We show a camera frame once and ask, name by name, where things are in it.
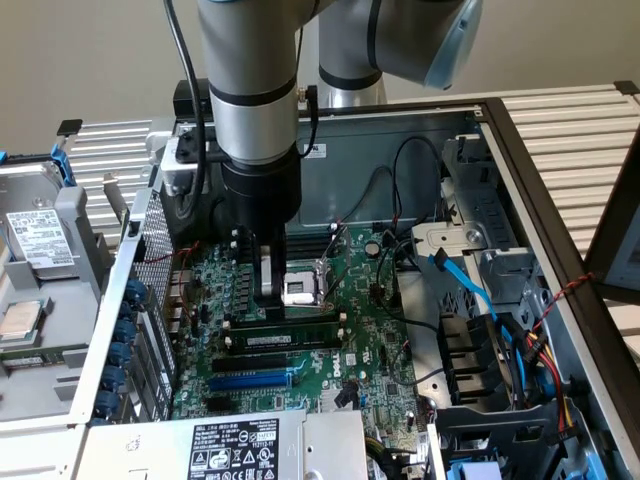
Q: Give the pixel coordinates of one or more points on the long black expansion slot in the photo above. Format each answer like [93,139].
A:
[250,362]

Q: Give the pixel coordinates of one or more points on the green RAM stick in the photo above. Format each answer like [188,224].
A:
[310,336]
[30,359]

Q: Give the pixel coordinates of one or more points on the black fan shroud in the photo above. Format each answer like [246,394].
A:
[465,350]

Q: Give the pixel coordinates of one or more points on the round coin cell battery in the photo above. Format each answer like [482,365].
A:
[372,249]

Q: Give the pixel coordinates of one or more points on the silver disk bay cage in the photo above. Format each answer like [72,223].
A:
[500,260]

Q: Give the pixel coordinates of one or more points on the blue slot retainer clip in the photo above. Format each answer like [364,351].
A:
[113,378]
[120,354]
[106,403]
[135,291]
[126,331]

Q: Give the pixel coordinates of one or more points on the silver CPU chip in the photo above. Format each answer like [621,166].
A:
[20,320]

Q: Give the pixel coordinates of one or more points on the green Dell motherboard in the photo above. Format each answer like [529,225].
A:
[370,325]

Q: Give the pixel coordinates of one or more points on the black box behind case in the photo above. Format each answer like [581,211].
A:
[181,105]

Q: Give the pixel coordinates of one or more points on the silver hard disk with label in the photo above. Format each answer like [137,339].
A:
[40,240]

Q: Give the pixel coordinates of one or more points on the black plastic drive bracket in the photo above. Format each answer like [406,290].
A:
[500,430]

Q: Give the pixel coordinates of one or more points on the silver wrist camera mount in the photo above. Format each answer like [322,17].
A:
[175,175]

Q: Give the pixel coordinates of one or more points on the short black expansion slot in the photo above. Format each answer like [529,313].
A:
[222,405]

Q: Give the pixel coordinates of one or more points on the dark framed panel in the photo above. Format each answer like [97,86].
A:
[615,225]

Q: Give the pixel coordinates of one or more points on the silver power supply with label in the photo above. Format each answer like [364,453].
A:
[150,450]

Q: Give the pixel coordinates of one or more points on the pale blue plastic block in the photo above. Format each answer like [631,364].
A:
[475,472]

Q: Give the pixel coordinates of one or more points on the CPU socket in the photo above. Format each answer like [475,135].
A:
[300,290]

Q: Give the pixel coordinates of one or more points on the blue expansion slot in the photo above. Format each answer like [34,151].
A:
[250,381]

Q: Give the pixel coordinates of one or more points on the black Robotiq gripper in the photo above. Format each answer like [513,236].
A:
[260,195]

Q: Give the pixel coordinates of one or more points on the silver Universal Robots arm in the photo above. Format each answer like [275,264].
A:
[250,60]

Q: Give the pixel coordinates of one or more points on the open metal PC case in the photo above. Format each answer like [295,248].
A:
[350,175]

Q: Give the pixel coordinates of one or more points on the white label sticker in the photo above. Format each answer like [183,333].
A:
[318,150]

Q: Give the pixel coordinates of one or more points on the grey parts rack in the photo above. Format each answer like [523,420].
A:
[65,300]

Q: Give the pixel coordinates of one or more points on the black slat end cap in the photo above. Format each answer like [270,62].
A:
[627,87]
[70,127]

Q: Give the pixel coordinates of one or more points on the silver expansion card bracket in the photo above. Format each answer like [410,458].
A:
[114,192]

